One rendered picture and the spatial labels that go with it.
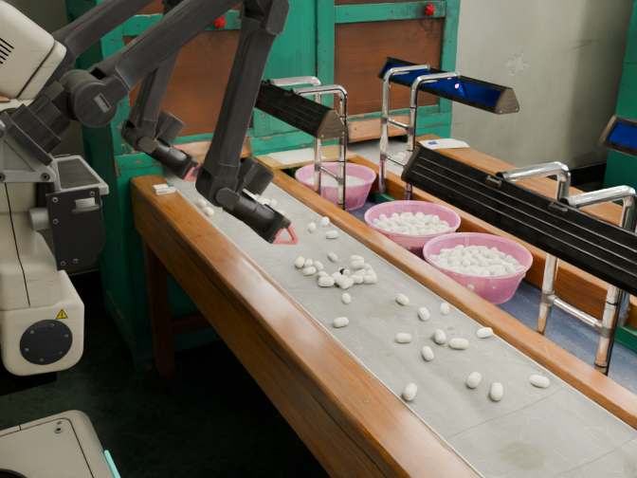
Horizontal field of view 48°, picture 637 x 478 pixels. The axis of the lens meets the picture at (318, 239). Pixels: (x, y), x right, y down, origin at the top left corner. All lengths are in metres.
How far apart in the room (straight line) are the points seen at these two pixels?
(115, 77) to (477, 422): 0.85
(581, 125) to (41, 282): 3.86
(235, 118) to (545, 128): 3.35
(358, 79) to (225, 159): 1.34
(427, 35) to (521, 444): 1.92
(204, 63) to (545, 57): 2.51
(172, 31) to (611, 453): 1.02
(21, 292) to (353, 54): 1.59
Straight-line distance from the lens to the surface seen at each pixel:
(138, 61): 1.32
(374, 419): 1.22
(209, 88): 2.47
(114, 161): 2.42
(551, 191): 2.35
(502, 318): 1.55
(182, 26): 1.34
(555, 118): 4.65
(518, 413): 1.32
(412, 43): 2.83
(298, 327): 1.47
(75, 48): 1.74
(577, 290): 1.80
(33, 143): 1.27
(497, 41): 4.18
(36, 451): 2.04
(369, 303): 1.61
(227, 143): 1.44
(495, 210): 1.26
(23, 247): 1.55
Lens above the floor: 1.50
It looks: 23 degrees down
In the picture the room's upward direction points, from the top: straight up
